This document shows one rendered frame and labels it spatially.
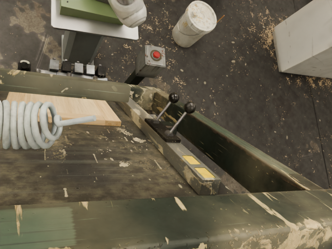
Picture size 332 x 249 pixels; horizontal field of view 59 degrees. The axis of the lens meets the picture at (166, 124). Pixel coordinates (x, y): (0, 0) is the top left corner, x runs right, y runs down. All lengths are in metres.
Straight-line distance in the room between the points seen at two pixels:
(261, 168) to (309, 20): 2.74
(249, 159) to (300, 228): 0.45
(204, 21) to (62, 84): 2.47
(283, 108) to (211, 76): 0.97
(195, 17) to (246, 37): 0.98
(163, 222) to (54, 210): 0.13
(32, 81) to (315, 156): 3.54
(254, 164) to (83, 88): 0.65
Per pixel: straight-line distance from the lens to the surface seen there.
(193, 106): 0.87
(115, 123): 1.04
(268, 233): 0.44
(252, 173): 0.90
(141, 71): 1.68
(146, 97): 1.57
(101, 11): 1.80
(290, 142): 3.46
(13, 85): 0.33
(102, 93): 0.33
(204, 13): 2.80
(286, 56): 3.58
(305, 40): 3.45
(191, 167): 0.71
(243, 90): 3.19
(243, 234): 0.42
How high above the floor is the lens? 2.27
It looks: 62 degrees down
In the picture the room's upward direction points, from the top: 62 degrees clockwise
